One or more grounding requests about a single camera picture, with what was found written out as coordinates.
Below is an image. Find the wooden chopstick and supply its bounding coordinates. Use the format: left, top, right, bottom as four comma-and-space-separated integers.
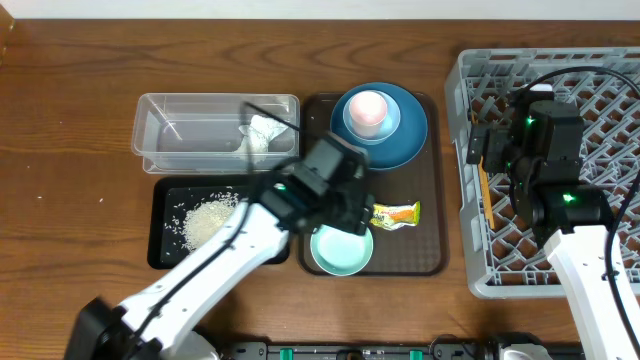
470, 112, 495, 230

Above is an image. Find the yellow snack wrapper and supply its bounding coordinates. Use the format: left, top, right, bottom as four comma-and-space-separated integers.
370, 201, 421, 231

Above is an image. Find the pink plastic cup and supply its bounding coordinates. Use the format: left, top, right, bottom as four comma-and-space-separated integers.
348, 91, 388, 138

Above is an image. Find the white napkin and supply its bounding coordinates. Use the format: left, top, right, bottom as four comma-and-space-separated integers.
235, 115, 288, 153

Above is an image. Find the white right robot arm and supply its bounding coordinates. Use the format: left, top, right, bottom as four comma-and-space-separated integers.
466, 123, 639, 359

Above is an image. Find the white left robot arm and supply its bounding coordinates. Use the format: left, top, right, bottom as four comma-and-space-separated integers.
64, 161, 373, 359

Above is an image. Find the grey dishwasher rack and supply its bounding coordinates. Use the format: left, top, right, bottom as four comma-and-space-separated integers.
445, 47, 639, 298

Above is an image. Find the mint green bowl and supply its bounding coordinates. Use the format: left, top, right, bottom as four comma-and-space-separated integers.
310, 225, 374, 276

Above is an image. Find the dark blue plate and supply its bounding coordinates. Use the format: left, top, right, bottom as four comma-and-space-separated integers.
330, 82, 428, 171

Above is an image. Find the brown serving tray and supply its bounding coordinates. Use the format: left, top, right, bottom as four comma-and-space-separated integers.
298, 91, 449, 277

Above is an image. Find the light blue small bowl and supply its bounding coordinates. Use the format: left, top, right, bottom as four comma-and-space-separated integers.
343, 90, 401, 145

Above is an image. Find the pile of white rice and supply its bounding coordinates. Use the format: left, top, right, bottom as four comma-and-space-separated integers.
163, 189, 239, 253

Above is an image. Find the black plastic tray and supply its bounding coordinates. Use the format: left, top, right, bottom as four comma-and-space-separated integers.
146, 173, 292, 270

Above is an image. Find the clear plastic bin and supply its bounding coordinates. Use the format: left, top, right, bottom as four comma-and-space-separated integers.
131, 93, 300, 174

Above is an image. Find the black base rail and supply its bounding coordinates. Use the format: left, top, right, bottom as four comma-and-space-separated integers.
219, 332, 586, 360

